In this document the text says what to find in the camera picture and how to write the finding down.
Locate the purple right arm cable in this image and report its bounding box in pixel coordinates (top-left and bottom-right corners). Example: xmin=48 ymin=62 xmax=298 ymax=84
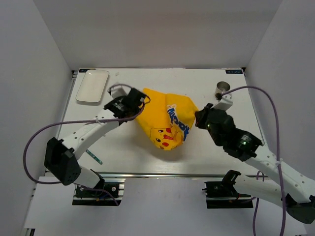
xmin=215 ymin=86 xmax=287 ymax=236

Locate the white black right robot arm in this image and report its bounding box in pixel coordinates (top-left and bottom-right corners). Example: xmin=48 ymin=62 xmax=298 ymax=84
xmin=195 ymin=103 xmax=315 ymax=224

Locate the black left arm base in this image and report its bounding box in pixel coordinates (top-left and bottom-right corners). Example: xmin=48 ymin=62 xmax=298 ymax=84
xmin=72 ymin=178 xmax=125 ymax=207

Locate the teal handled cutlery piece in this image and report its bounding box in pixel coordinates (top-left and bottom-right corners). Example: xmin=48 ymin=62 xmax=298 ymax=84
xmin=86 ymin=150 xmax=103 ymax=165

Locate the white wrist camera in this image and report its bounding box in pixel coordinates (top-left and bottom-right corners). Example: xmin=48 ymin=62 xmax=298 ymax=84
xmin=107 ymin=84 xmax=127 ymax=99
xmin=213 ymin=93 xmax=233 ymax=111

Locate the aluminium table frame rail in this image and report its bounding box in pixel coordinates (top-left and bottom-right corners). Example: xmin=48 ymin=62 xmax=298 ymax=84
xmin=46 ymin=70 xmax=274 ymax=179

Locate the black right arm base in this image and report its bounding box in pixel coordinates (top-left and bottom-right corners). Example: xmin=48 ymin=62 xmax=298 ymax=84
xmin=202 ymin=170 xmax=253 ymax=209

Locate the white rectangular plate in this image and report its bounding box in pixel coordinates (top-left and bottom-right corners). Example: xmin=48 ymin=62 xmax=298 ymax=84
xmin=76 ymin=69 xmax=109 ymax=106

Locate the yellow Pikachu cloth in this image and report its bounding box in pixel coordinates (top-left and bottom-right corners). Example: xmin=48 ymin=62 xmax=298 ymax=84
xmin=136 ymin=88 xmax=198 ymax=151

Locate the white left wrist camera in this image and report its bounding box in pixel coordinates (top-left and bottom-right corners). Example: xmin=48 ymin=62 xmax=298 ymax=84
xmin=107 ymin=84 xmax=127 ymax=99

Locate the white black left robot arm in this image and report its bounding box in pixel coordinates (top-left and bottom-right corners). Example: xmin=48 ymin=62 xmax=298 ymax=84
xmin=44 ymin=88 xmax=149 ymax=196

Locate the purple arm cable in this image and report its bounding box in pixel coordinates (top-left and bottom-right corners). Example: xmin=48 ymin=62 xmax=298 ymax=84
xmin=215 ymin=86 xmax=287 ymax=236
xmin=23 ymin=84 xmax=151 ymax=207

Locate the metal cup with paper sleeve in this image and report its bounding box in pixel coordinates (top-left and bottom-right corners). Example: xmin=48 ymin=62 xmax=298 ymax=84
xmin=215 ymin=81 xmax=230 ymax=100

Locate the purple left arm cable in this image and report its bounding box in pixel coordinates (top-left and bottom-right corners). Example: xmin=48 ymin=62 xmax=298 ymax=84
xmin=23 ymin=84 xmax=151 ymax=207

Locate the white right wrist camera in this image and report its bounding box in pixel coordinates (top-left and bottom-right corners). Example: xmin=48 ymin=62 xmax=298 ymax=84
xmin=213 ymin=93 xmax=233 ymax=111

